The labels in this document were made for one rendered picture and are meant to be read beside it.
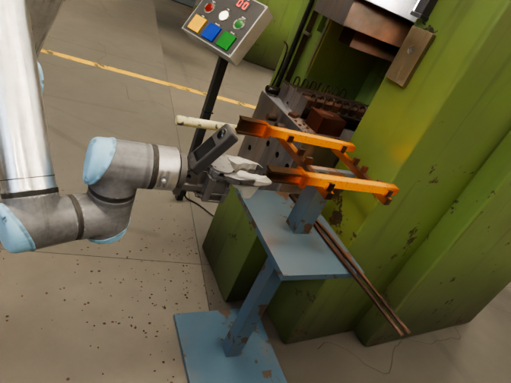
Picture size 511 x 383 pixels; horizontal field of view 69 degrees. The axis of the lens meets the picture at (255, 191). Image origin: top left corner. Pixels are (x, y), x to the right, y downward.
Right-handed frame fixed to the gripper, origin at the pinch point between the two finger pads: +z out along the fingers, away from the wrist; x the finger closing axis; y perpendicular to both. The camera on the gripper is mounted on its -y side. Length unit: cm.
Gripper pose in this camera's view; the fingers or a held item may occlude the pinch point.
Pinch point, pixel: (263, 172)
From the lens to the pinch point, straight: 85.5
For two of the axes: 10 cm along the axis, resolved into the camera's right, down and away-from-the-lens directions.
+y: -3.5, 8.0, 4.9
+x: 3.4, 6.0, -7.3
